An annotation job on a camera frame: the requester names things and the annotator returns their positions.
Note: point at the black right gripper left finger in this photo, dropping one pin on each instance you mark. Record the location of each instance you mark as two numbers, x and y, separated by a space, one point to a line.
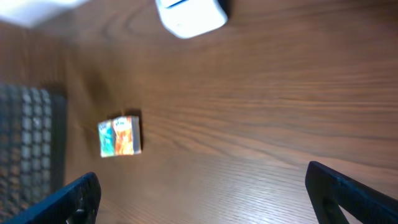
77 202

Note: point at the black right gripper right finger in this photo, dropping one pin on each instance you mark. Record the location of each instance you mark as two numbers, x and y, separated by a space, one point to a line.
331 191

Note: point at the orange small packet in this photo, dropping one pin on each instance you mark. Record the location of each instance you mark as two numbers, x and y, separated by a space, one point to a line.
127 136

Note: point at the teal tissue box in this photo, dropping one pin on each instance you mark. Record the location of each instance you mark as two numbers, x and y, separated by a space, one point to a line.
105 131

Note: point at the white barcode scanner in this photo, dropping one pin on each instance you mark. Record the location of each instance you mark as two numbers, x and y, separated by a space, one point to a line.
189 18

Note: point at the dark grey plastic basket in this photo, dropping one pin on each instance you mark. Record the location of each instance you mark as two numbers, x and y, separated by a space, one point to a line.
33 134

